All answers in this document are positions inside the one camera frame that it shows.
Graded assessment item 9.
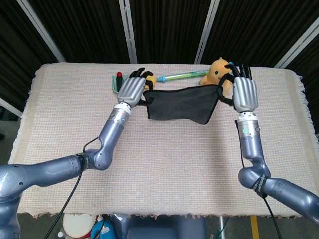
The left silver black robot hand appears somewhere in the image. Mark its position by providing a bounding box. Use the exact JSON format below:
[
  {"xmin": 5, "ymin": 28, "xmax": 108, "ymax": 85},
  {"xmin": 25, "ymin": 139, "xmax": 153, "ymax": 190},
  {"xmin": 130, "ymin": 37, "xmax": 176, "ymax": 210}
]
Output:
[{"xmin": 116, "ymin": 67, "xmax": 154, "ymax": 107}]

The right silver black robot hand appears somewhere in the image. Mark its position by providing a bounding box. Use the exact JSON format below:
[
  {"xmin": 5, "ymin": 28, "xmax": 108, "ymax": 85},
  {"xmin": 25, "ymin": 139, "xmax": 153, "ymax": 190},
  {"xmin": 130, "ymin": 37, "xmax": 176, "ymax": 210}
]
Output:
[{"xmin": 216, "ymin": 63, "xmax": 257, "ymax": 113}]

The pink and grey cloth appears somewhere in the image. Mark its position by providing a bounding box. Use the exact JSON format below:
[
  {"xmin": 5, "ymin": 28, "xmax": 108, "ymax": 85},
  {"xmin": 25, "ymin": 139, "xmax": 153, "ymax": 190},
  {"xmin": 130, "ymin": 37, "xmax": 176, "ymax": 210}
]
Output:
[{"xmin": 143, "ymin": 84, "xmax": 225, "ymax": 125}]

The teal plastic dustpan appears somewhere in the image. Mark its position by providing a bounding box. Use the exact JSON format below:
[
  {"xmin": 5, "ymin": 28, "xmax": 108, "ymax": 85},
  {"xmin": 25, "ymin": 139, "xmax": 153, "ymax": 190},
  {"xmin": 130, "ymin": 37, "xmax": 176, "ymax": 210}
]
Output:
[{"xmin": 111, "ymin": 74, "xmax": 126, "ymax": 95}]

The red and black lipstick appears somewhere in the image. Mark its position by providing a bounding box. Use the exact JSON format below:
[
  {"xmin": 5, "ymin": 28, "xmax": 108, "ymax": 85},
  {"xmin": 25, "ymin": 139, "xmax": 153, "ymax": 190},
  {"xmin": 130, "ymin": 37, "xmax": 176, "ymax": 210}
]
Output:
[{"xmin": 116, "ymin": 71, "xmax": 125, "ymax": 88}]

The yellow plush chick toy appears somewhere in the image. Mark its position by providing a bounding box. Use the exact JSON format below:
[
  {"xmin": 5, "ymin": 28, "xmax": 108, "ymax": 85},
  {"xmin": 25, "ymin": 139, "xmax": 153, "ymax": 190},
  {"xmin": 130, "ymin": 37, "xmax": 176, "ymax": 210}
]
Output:
[{"xmin": 200, "ymin": 57, "xmax": 234, "ymax": 98}]

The black pleated curtain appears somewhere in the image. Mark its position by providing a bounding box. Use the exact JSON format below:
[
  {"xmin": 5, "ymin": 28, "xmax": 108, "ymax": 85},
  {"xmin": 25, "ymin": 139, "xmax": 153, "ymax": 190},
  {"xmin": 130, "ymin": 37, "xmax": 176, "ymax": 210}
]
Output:
[{"xmin": 0, "ymin": 0, "xmax": 319, "ymax": 136}]

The pale pink woven tablecloth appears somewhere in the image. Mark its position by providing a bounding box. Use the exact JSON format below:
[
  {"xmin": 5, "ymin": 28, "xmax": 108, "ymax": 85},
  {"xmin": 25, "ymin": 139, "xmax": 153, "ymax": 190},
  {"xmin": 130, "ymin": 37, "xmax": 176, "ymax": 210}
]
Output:
[{"xmin": 7, "ymin": 62, "xmax": 315, "ymax": 220}]

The white table leg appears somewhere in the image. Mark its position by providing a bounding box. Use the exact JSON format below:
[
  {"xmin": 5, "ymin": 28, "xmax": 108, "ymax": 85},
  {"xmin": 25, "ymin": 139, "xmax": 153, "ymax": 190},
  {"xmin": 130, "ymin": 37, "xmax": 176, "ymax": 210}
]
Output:
[{"xmin": 218, "ymin": 216, "xmax": 226, "ymax": 239}]

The blue and white device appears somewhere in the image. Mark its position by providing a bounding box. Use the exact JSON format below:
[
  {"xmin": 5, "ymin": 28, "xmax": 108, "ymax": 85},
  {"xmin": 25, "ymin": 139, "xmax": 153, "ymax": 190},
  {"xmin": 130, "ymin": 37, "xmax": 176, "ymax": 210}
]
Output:
[{"xmin": 91, "ymin": 215, "xmax": 117, "ymax": 239}]

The grey-blue robot torso base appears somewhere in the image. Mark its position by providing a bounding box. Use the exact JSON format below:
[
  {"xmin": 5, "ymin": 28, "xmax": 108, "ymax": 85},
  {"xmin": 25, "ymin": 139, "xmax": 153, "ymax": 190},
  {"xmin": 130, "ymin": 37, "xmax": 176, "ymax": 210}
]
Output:
[{"xmin": 109, "ymin": 213, "xmax": 207, "ymax": 239}]

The aluminium frame post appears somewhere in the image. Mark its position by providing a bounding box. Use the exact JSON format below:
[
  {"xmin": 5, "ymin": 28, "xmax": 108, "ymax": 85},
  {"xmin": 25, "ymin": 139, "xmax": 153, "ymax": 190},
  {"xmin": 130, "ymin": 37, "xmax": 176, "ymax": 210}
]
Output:
[
  {"xmin": 16, "ymin": 0, "xmax": 66, "ymax": 63},
  {"xmin": 193, "ymin": 0, "xmax": 220, "ymax": 64},
  {"xmin": 274, "ymin": 17, "xmax": 319, "ymax": 68},
  {"xmin": 0, "ymin": 97, "xmax": 23, "ymax": 118},
  {"xmin": 118, "ymin": 0, "xmax": 138, "ymax": 64}
]

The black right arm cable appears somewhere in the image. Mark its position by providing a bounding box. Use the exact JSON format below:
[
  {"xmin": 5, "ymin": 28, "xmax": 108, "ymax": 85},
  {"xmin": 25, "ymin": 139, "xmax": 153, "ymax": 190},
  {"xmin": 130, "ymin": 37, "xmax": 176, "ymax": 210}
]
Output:
[{"xmin": 235, "ymin": 119, "xmax": 284, "ymax": 239}]

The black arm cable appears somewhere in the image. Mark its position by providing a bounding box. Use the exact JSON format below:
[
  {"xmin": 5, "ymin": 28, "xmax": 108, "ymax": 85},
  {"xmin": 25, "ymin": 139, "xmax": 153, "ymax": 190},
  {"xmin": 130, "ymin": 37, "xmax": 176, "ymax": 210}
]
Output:
[
  {"xmin": 44, "ymin": 136, "xmax": 101, "ymax": 239},
  {"xmin": 235, "ymin": 119, "xmax": 284, "ymax": 239}
]

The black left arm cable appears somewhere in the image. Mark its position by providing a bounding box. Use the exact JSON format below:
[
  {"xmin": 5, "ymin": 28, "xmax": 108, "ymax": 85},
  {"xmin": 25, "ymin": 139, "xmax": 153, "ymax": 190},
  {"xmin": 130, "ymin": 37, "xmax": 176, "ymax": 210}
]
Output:
[{"xmin": 44, "ymin": 136, "xmax": 101, "ymax": 239}]

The thin green cable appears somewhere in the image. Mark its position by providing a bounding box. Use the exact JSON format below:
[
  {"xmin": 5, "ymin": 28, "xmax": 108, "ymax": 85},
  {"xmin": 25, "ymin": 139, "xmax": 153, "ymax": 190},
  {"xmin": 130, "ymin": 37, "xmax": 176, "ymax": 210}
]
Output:
[{"xmin": 219, "ymin": 216, "xmax": 229, "ymax": 237}]

